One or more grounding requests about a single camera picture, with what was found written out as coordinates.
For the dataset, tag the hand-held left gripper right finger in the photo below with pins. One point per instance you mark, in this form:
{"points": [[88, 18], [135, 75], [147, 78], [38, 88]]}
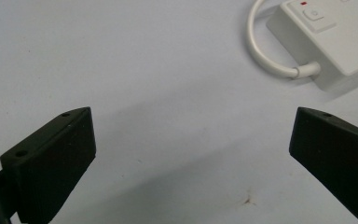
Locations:
{"points": [[335, 161]]}

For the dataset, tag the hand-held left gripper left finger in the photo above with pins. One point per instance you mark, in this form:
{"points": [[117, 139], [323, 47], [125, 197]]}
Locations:
{"points": [[51, 165]]}

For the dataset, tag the white power strip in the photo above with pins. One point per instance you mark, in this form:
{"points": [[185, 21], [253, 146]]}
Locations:
{"points": [[329, 40]]}

